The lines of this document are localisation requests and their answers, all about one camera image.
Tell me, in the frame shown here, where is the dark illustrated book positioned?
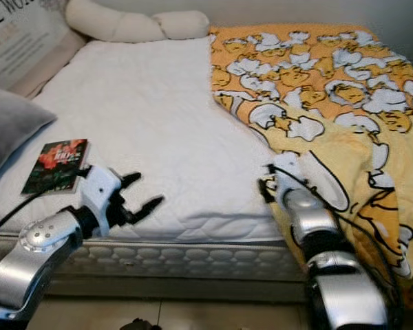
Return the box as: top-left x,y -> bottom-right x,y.
21,139 -> 91,196

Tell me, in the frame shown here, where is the yellow cartoon print blanket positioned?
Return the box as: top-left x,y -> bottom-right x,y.
208,24 -> 413,311

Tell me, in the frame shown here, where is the grey plush pillow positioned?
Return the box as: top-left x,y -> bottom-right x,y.
0,86 -> 58,184

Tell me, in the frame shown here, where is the white quilted mattress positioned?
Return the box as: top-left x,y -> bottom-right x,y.
0,36 -> 295,281

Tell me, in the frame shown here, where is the grey bed base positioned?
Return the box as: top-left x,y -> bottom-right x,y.
41,258 -> 312,305

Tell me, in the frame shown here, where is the dark robot foot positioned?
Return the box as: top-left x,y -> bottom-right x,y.
120,317 -> 163,330

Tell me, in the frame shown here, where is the cream bolster pillow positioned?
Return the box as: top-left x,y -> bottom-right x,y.
65,0 -> 211,44

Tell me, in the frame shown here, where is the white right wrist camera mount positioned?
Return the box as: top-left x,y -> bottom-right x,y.
271,153 -> 308,208

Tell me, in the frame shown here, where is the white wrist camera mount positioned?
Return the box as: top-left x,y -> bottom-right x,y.
81,165 -> 124,229
271,153 -> 308,208

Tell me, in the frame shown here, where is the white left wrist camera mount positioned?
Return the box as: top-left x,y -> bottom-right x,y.
81,165 -> 124,229

